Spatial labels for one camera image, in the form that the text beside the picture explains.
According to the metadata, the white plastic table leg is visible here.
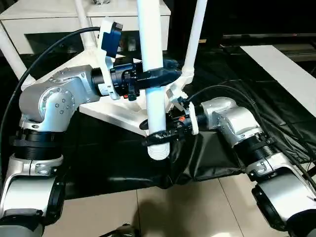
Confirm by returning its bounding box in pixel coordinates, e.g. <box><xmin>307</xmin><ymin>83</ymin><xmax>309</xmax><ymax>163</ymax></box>
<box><xmin>73</xmin><ymin>0</ymin><xmax>97</xmax><ymax>51</ymax></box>
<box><xmin>182</xmin><ymin>0</ymin><xmax>208</xmax><ymax>79</ymax></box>
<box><xmin>0</xmin><ymin>24</ymin><xmax>26</xmax><ymax>80</ymax></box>
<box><xmin>135</xmin><ymin>0</ymin><xmax>173</xmax><ymax>160</ymax></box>

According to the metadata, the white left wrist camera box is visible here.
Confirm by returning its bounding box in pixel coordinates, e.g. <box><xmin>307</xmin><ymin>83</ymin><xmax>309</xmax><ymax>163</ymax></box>
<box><xmin>97</xmin><ymin>18</ymin><xmax>124</xmax><ymax>99</ymax></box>

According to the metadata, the white side table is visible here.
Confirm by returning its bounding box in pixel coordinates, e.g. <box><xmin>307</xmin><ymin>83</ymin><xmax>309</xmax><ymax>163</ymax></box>
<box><xmin>239</xmin><ymin>45</ymin><xmax>316</xmax><ymax>118</ymax></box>

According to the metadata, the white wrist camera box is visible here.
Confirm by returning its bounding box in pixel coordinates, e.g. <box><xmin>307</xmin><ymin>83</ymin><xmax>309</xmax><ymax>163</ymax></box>
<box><xmin>97</xmin><ymin>18</ymin><xmax>124</xmax><ymax>99</ymax></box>
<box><xmin>165</xmin><ymin>83</ymin><xmax>199</xmax><ymax>136</ymax></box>

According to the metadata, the black work mat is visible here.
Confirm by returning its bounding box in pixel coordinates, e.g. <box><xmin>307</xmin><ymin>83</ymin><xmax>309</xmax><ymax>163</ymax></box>
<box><xmin>0</xmin><ymin>44</ymin><xmax>316</xmax><ymax>200</ymax></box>

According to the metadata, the white cabinet with glass doors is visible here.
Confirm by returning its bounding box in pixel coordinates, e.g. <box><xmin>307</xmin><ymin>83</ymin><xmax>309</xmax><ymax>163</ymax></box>
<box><xmin>0</xmin><ymin>0</ymin><xmax>171</xmax><ymax>55</ymax></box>

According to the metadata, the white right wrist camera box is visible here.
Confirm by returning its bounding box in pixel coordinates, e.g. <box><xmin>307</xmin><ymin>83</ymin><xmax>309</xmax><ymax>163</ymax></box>
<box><xmin>165</xmin><ymin>83</ymin><xmax>199</xmax><ymax>136</ymax></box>

